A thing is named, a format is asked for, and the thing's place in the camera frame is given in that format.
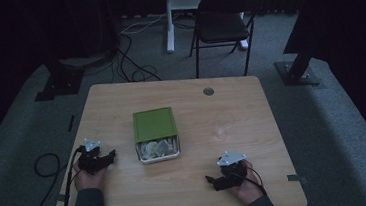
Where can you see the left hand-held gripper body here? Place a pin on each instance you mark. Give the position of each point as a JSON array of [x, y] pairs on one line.
[[89, 157]]

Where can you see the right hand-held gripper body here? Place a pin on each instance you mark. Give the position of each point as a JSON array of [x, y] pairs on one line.
[[232, 167]]

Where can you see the person's left hand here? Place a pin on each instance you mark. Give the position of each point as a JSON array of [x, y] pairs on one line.
[[89, 179]]

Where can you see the person's right hand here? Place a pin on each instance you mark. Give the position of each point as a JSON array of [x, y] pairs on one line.
[[249, 188]]

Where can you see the small black floor strip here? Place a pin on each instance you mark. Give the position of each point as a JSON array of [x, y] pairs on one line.
[[71, 123]]

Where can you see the crumpled paper scraps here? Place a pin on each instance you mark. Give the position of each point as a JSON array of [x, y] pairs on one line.
[[157, 149]]

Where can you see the grey tape strip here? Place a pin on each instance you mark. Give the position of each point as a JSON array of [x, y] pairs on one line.
[[292, 177], [59, 197]]

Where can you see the white bin with green lid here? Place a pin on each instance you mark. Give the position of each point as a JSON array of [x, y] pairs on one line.
[[155, 125]]

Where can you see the round table grommet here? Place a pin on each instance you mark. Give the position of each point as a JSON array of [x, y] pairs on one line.
[[208, 91]]

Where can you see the black folding chair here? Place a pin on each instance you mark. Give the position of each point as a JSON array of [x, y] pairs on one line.
[[223, 25]]

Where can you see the black stand with base plate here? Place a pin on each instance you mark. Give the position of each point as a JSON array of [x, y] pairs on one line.
[[59, 83], [297, 71]]

